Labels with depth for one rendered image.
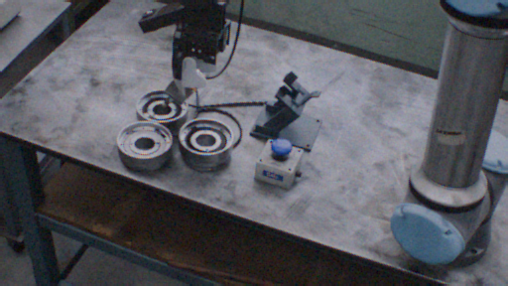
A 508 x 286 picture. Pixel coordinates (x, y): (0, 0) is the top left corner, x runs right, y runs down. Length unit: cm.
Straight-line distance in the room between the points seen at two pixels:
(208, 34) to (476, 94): 49
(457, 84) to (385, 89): 70
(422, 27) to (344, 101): 142
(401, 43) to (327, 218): 179
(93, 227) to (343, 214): 58
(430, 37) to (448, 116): 200
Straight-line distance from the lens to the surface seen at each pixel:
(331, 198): 125
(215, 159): 126
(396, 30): 289
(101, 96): 145
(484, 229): 119
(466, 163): 93
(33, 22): 196
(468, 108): 87
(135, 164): 125
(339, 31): 296
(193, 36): 114
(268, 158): 124
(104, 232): 150
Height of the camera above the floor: 168
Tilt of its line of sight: 41 degrees down
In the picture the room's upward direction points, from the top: 6 degrees clockwise
